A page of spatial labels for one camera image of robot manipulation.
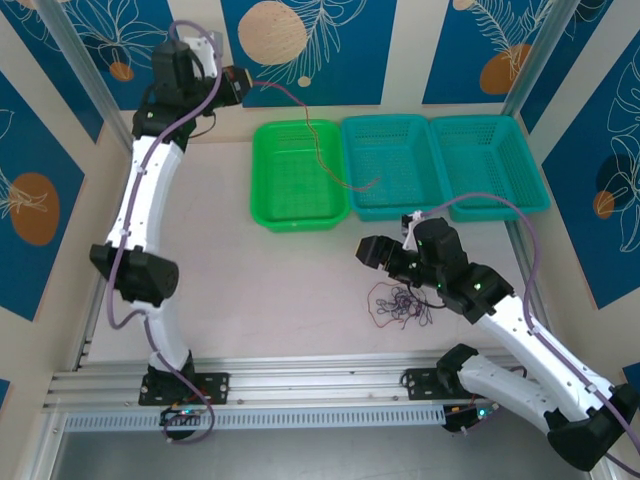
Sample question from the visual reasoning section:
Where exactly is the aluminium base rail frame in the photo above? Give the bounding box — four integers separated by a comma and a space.
42, 352, 506, 411

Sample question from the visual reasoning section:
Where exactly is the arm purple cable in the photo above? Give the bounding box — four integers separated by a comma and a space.
105, 19, 224, 445
421, 192, 640, 474

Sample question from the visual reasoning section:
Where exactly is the aluminium frame post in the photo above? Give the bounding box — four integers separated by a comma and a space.
502, 0, 576, 119
32, 0, 141, 156

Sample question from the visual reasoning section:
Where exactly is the small circuit board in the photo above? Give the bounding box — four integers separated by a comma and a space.
444, 402, 499, 434
159, 405, 206, 426

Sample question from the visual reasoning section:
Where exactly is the white slotted cable duct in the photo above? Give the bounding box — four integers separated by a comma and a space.
62, 405, 449, 434

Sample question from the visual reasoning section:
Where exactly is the thin red cable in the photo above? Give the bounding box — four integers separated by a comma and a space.
248, 79, 384, 194
366, 281, 404, 330

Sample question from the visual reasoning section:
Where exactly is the green plastic basket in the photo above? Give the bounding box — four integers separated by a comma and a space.
248, 118, 351, 234

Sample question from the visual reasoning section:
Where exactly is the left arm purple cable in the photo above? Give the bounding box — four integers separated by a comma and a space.
105, 19, 224, 445

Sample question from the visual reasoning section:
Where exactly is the teal plastic basket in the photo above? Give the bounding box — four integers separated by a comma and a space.
429, 114, 552, 224
340, 113, 454, 224

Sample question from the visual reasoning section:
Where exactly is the thin dark purple cable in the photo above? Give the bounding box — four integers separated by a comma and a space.
375, 284, 437, 327

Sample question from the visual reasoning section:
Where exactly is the aluminium side rail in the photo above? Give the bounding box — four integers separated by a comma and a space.
72, 144, 139, 371
504, 219, 551, 326

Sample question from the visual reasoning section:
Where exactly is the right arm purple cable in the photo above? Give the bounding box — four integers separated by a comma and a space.
421, 192, 640, 474

